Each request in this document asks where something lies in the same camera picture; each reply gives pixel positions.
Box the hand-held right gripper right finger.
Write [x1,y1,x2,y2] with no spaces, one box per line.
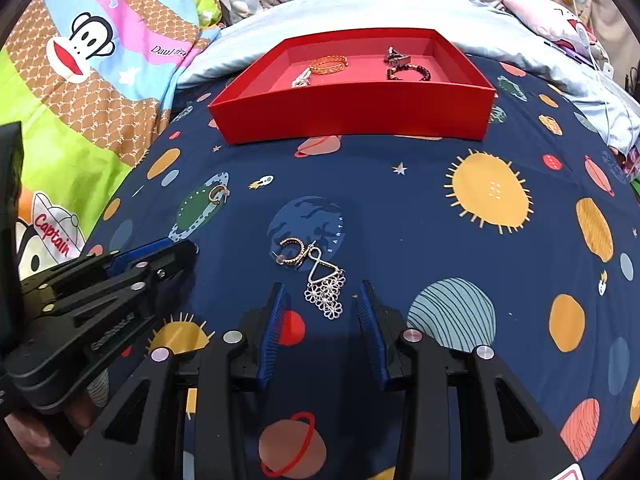
[356,280,563,480]

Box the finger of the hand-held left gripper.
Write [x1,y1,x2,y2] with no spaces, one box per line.
[22,239,176,302]
[5,241,199,411]

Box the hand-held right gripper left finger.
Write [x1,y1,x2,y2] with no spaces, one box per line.
[60,282,288,480]

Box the silver flower drop earring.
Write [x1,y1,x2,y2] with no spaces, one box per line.
[304,245,347,320]

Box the red cardboard box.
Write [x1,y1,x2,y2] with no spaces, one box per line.
[207,28,497,146]

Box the gold bangle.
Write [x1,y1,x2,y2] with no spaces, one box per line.
[309,56,349,75]

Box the dark bead bracelet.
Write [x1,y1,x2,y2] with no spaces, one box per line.
[386,63,432,82]

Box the person's left hand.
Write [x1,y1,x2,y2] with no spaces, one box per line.
[4,395,101,480]

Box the navy planet print blanket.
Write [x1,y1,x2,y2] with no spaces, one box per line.
[82,55,640,480]

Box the colourful monkey print quilt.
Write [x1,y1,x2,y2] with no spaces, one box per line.
[0,0,223,281]

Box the light blue pillow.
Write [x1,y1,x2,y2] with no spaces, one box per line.
[177,0,640,156]

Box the purple smartphone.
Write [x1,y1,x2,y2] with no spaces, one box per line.
[549,40,596,64]

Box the pink cartoon pillow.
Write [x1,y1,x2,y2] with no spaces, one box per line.
[502,0,598,48]

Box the dark metal chair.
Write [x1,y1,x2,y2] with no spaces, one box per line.
[624,62,640,101]

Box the beige curtain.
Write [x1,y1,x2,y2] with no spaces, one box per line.
[575,0,640,76]

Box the white charging cable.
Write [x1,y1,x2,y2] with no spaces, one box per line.
[560,0,618,126]

